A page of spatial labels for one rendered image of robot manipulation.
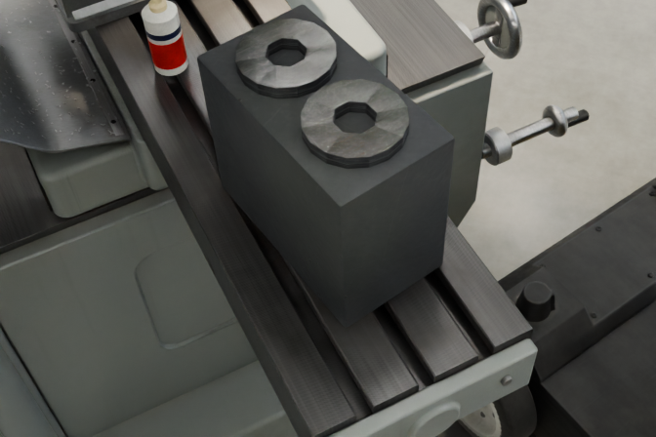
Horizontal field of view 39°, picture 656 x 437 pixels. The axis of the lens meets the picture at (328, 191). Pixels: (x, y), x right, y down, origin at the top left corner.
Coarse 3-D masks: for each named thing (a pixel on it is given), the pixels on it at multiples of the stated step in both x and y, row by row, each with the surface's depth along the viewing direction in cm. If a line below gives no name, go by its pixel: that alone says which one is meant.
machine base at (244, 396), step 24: (216, 384) 165; (240, 384) 165; (264, 384) 165; (168, 408) 163; (192, 408) 163; (216, 408) 163; (240, 408) 162; (264, 408) 162; (120, 432) 160; (144, 432) 160; (168, 432) 160; (192, 432) 160; (216, 432) 160; (240, 432) 160; (264, 432) 162; (288, 432) 164
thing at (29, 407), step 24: (0, 336) 128; (0, 360) 128; (0, 384) 130; (24, 384) 138; (0, 408) 132; (24, 408) 137; (48, 408) 147; (0, 432) 135; (24, 432) 139; (48, 432) 146
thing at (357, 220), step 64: (256, 64) 81; (320, 64) 81; (256, 128) 80; (320, 128) 76; (384, 128) 76; (256, 192) 89; (320, 192) 75; (384, 192) 76; (448, 192) 82; (320, 256) 83; (384, 256) 83
